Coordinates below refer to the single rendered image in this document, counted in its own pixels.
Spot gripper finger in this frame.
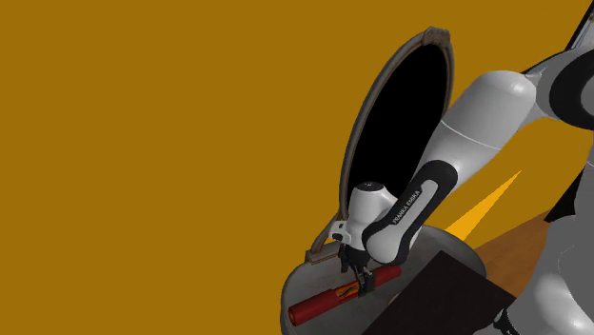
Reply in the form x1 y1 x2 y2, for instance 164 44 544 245
354 265 376 297

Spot round grey table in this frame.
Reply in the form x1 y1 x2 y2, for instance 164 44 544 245
279 225 488 335

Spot red tube with yellow label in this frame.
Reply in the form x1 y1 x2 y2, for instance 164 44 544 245
287 265 403 325

